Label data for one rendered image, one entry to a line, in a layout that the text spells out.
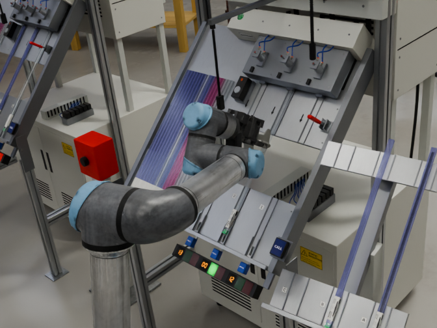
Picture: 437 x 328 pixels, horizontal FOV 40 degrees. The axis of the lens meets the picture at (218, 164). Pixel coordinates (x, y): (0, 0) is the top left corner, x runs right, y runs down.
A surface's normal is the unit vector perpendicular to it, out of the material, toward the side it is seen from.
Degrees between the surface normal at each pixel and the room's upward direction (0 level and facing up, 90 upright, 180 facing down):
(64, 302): 0
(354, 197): 0
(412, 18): 90
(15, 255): 0
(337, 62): 44
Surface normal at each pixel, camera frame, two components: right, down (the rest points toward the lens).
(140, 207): 0.02, -0.37
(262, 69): -0.55, -0.34
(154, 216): 0.32, -0.03
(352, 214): -0.10, -0.87
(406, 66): 0.72, 0.26
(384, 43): -0.69, 0.40
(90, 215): -0.45, 0.14
